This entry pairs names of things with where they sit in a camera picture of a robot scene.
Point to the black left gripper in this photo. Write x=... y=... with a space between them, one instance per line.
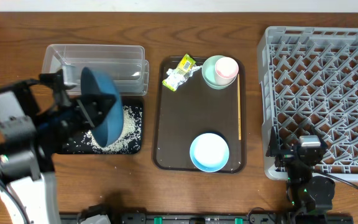
x=79 y=109

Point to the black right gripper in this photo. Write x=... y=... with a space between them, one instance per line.
x=285 y=154

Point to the dark blue plate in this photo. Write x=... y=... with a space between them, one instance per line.
x=94 y=82

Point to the pile of rice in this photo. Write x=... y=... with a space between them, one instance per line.
x=129 y=130

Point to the light blue bowl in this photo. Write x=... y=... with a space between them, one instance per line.
x=209 y=152

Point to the pink cup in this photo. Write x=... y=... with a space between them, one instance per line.
x=226 y=69

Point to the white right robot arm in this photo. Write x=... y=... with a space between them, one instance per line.
x=310 y=195

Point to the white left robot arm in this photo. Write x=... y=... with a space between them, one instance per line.
x=28 y=188

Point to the grey dishwasher rack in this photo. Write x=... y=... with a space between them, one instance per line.
x=309 y=79

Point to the clear plastic bin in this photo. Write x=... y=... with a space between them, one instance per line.
x=125 y=64

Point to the black plastic tray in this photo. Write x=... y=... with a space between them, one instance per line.
x=132 y=124

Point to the wooden chopstick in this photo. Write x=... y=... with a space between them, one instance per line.
x=239 y=108

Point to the brown serving tray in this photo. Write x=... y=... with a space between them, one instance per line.
x=194 y=109

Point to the mint green bowl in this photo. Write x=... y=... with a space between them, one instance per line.
x=208 y=72

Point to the yellow crumpled wrapper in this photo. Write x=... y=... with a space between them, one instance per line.
x=178 y=76

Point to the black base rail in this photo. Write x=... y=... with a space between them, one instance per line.
x=253 y=218

